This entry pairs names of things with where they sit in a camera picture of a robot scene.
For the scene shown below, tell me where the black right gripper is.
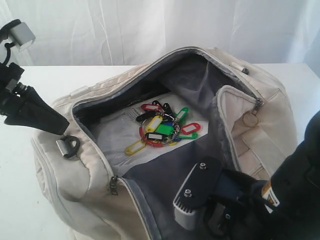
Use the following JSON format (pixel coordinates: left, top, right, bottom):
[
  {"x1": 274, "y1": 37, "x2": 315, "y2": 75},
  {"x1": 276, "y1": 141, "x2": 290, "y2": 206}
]
[{"x1": 202, "y1": 169, "x2": 275, "y2": 240}]

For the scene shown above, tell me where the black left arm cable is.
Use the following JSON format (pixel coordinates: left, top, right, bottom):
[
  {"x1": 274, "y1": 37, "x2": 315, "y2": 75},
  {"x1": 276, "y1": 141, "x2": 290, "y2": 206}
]
[{"x1": 0, "y1": 42, "x2": 16, "y2": 65}]

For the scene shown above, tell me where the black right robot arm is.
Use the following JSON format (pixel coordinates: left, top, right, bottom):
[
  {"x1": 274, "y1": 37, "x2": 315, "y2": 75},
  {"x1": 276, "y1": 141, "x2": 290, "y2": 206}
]
[{"x1": 203, "y1": 114, "x2": 320, "y2": 240}]

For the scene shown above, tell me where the gold key ring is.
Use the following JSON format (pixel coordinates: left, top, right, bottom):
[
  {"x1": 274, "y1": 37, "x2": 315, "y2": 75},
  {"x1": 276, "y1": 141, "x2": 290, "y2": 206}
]
[{"x1": 242, "y1": 111, "x2": 260, "y2": 128}]

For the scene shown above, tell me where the colourful key tag bunch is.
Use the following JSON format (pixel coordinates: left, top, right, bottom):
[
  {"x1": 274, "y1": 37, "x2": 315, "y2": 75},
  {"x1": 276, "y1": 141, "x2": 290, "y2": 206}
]
[{"x1": 124, "y1": 100, "x2": 202, "y2": 156}]

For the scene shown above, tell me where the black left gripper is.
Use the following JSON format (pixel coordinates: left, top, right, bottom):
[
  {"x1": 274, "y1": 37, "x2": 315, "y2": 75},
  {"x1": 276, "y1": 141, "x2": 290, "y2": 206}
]
[{"x1": 0, "y1": 62, "x2": 70, "y2": 136}]

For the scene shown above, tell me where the cream fabric duffel bag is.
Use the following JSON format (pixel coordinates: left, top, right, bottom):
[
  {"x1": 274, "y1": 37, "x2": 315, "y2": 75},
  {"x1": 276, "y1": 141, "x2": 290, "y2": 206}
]
[{"x1": 32, "y1": 47, "x2": 297, "y2": 240}]

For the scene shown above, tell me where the clear plastic wrapped package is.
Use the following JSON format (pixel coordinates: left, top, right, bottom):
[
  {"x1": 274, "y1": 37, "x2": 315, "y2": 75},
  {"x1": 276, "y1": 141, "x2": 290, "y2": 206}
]
[{"x1": 90, "y1": 92, "x2": 209, "y2": 176}]

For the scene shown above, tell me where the white curtain backdrop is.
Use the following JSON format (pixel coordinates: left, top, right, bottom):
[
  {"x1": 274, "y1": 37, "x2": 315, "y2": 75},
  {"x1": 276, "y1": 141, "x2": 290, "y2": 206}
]
[{"x1": 0, "y1": 0, "x2": 320, "y2": 68}]

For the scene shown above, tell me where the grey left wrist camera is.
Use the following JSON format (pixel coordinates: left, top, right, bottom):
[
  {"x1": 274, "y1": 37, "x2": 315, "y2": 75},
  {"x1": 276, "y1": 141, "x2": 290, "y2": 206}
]
[{"x1": 8, "y1": 19, "x2": 36, "y2": 52}]

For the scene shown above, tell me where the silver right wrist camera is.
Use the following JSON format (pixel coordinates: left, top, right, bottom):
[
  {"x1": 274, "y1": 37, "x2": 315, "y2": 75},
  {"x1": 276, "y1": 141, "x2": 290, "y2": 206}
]
[{"x1": 172, "y1": 157, "x2": 223, "y2": 231}]

